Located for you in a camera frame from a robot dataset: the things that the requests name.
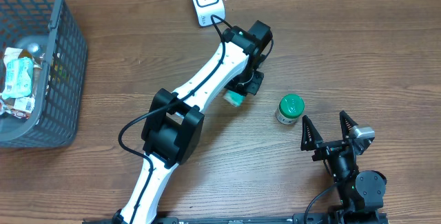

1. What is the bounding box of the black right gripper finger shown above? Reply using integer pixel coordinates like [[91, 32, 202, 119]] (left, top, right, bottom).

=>
[[339, 110, 358, 139], [300, 115, 323, 151]]

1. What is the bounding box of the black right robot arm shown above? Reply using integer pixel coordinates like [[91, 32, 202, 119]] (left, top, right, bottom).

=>
[[294, 111, 389, 223]]

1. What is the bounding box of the yellow liquid bottle silver cap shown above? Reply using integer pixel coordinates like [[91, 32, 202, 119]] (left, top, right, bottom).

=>
[[15, 35, 48, 69]]

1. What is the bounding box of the grey plastic mesh basket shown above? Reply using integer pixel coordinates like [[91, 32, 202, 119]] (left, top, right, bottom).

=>
[[1, 0, 88, 147]]

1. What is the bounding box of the green lid white jar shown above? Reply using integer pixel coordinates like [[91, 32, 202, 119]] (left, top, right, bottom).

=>
[[275, 94, 305, 125]]

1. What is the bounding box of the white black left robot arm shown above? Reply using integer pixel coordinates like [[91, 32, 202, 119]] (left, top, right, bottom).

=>
[[111, 21, 274, 223]]

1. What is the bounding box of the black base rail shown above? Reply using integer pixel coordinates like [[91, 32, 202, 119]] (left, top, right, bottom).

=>
[[82, 213, 389, 224]]

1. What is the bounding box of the teal white tissue packet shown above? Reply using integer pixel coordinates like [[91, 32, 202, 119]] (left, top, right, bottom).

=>
[[223, 90, 245, 107]]

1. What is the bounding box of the teal packet in basket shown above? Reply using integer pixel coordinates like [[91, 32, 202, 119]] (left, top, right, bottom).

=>
[[1, 57, 34, 99]]

